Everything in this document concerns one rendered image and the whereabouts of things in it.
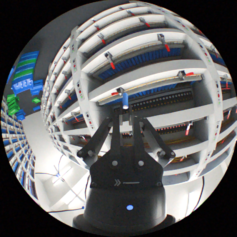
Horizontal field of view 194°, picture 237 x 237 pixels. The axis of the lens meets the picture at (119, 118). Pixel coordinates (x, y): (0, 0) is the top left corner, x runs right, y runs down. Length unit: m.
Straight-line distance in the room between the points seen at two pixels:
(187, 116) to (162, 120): 0.11
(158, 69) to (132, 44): 0.18
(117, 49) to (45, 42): 0.98
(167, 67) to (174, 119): 0.19
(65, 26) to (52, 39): 0.21
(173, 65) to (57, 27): 1.07
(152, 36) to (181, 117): 0.36
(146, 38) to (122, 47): 0.12
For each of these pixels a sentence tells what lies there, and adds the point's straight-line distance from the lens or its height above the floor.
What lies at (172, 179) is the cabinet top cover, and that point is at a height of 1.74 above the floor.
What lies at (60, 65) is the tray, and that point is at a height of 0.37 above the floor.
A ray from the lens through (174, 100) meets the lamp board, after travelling 0.46.
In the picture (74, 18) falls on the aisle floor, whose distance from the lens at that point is 1.04.
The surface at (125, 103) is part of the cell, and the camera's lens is 0.21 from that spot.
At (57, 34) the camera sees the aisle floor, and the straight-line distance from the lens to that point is 1.12.
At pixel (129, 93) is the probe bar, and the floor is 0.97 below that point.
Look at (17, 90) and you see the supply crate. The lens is 1.15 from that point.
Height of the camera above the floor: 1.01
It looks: 11 degrees up
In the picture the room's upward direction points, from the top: 162 degrees clockwise
